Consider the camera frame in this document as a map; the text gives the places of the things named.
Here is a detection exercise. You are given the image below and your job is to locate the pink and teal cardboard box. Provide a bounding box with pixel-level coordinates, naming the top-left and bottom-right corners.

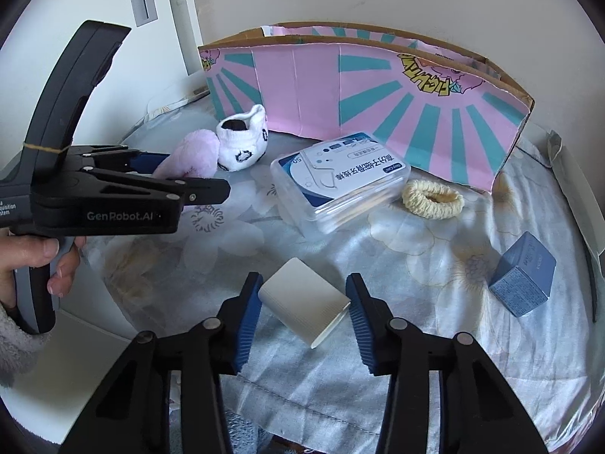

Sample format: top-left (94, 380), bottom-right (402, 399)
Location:
top-left (197, 21), bottom-right (535, 194)

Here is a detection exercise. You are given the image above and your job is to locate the pink fluffy sock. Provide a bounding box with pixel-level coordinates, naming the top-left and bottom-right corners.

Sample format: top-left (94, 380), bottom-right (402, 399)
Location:
top-left (152, 131), bottom-right (221, 213)

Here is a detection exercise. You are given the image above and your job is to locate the person's left forearm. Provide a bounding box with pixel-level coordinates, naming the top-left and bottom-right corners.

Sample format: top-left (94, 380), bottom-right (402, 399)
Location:
top-left (0, 302), bottom-right (52, 389)

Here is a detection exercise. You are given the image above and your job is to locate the person's left hand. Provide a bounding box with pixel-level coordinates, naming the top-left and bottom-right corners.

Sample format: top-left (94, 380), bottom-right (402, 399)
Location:
top-left (0, 236), bottom-right (88, 311)

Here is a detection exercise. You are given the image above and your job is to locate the small blue box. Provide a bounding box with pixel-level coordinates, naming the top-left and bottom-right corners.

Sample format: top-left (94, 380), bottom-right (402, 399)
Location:
top-left (488, 232), bottom-right (557, 317)

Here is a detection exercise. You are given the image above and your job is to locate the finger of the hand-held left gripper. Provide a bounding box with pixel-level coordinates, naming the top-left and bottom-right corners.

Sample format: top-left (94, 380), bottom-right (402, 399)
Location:
top-left (70, 144), bottom-right (171, 176)
top-left (90, 165), bottom-right (232, 210)

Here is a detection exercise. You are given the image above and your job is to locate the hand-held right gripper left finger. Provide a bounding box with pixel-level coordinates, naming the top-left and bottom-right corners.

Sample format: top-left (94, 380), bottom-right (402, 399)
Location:
top-left (59, 272), bottom-right (264, 454)

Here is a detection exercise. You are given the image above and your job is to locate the white patterned sock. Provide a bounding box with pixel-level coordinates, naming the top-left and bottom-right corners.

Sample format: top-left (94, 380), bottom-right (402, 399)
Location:
top-left (216, 104), bottom-right (269, 172)

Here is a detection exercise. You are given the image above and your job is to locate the clear plastic floss pick box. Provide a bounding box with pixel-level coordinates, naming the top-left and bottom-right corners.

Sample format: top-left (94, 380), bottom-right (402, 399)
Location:
top-left (270, 132), bottom-right (411, 235)

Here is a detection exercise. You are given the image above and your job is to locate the floral bed sheet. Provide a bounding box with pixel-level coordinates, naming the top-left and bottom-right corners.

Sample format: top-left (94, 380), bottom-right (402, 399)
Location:
top-left (82, 99), bottom-right (597, 454)

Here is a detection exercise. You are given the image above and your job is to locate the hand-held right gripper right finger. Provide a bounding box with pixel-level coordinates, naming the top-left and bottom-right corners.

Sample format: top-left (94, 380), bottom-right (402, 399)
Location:
top-left (345, 273), bottom-right (552, 454)

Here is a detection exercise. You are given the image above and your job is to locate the white ribbed paper cup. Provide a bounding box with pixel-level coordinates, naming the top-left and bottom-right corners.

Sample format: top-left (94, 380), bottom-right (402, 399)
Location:
top-left (258, 258), bottom-right (352, 350)

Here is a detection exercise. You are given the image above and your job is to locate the cream hair scrunchie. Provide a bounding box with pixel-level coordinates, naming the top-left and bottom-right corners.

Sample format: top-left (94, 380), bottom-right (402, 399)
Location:
top-left (402, 179), bottom-right (466, 221)

